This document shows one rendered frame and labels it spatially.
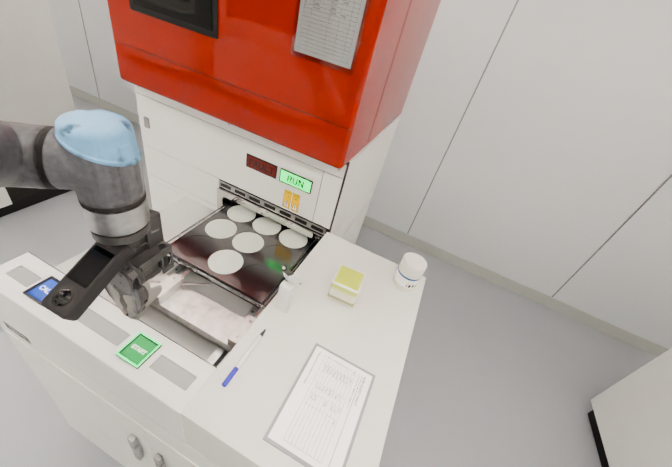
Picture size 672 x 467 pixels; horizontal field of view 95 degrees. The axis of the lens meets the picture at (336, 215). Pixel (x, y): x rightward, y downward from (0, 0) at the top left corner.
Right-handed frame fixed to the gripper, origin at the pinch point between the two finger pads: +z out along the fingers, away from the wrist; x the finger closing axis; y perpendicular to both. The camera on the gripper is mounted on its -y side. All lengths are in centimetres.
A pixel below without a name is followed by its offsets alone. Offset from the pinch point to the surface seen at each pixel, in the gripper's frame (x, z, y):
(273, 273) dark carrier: -7.7, 18.0, 37.1
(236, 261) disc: 3.8, 17.9, 34.8
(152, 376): -5.6, 11.8, -2.3
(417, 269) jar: -45, 2, 48
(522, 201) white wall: -106, 36, 206
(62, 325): 16.5, 11.7, -3.3
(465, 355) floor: -104, 109, 121
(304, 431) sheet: -35.4, 11.2, 3.0
